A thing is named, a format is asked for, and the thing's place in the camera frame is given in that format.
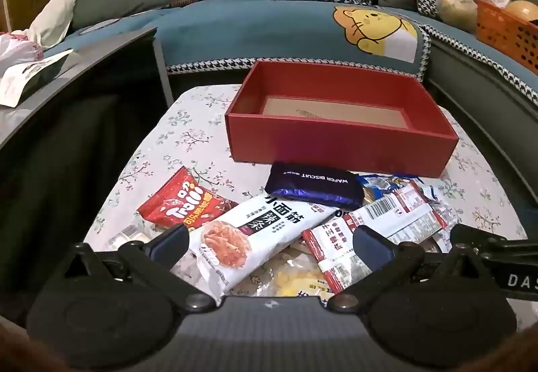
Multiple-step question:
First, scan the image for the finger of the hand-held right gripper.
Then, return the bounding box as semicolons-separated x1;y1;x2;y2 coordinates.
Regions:
450;224;538;261

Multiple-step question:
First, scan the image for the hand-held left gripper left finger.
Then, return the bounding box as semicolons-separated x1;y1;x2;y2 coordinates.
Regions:
63;224;216;312

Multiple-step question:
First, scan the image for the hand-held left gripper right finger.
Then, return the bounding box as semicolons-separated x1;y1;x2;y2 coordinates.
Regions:
328;225;494;311

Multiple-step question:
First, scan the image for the red white barcode packet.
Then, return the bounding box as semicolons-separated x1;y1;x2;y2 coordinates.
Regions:
302;181;450;293

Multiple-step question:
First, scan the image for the red gummy candy packet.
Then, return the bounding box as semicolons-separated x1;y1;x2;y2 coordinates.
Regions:
138;166;238;235

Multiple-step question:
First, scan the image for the white silver wafer packet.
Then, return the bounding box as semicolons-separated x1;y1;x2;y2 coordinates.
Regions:
107;225;157;252

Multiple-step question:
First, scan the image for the blue sausage packet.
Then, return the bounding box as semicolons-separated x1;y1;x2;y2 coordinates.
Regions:
357;172;438;205

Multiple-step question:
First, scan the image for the white spicy strip packet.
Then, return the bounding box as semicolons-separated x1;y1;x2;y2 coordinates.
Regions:
168;192;339;301

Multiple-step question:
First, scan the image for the dark blue wafer packet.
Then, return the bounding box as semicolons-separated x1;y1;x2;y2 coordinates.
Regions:
266;161;364;211

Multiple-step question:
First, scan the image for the clear yellow cookie packet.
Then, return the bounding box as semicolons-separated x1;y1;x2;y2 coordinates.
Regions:
261;246;337;299

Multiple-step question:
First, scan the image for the red cardboard box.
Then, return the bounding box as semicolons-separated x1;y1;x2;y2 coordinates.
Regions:
224;60;460;179

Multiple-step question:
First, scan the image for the dark coffee table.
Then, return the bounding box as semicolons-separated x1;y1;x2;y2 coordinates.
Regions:
0;25;175;230

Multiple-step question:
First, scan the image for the teal houndstooth trim sofa cover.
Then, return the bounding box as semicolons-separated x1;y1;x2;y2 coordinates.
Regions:
422;15;538;104

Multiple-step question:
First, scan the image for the orange plastic basket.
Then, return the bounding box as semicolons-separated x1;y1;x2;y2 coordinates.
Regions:
474;0;538;76

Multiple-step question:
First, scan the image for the white paper bag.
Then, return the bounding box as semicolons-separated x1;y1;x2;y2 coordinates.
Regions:
0;48;74;108

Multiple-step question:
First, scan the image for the teal lion print sofa cover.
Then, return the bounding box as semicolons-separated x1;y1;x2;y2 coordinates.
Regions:
42;0;431;83

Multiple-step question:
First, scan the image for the yellow round object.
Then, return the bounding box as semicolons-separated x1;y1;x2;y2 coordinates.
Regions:
504;0;538;23

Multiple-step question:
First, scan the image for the red white plastic bag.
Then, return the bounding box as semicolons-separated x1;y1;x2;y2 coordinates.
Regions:
0;32;43;64

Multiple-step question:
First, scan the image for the white cloth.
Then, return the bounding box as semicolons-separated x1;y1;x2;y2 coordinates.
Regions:
29;0;77;50

